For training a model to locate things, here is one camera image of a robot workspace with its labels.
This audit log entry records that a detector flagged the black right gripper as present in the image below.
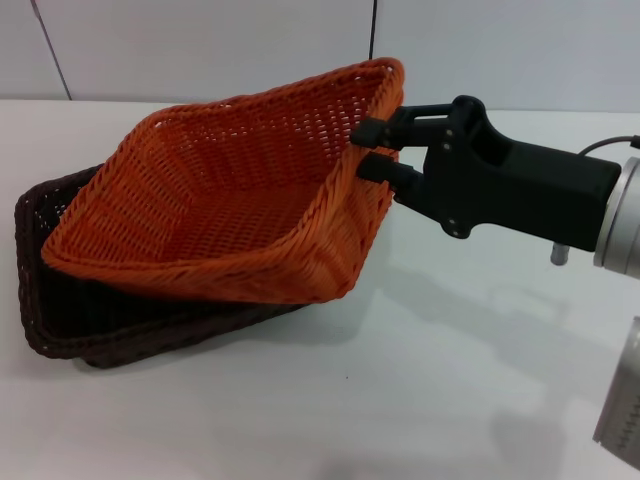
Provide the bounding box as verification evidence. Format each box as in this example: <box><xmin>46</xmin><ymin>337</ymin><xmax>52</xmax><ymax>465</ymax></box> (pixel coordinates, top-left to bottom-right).
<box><xmin>350</xmin><ymin>94</ymin><xmax>621</xmax><ymax>250</ymax></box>

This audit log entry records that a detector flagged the orange woven plastic basket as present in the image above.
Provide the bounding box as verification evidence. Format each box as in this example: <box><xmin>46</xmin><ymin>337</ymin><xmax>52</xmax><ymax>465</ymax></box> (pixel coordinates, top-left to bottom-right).
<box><xmin>40</xmin><ymin>57</ymin><xmax>406</xmax><ymax>305</ymax></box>

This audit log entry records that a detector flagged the dark brown woven basket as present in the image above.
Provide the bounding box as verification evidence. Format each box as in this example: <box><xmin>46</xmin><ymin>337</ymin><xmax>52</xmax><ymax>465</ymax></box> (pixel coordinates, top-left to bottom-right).
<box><xmin>13</xmin><ymin>162</ymin><xmax>301</xmax><ymax>370</ymax></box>

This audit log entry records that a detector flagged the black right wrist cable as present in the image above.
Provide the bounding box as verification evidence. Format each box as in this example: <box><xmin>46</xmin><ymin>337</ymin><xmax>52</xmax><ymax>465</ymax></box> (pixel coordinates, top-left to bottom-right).
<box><xmin>577</xmin><ymin>133</ymin><xmax>640</xmax><ymax>157</ymax></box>

